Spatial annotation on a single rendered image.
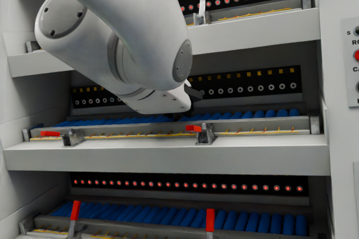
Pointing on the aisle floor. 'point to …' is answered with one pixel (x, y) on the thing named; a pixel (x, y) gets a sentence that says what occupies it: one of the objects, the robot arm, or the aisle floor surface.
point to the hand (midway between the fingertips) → (177, 107)
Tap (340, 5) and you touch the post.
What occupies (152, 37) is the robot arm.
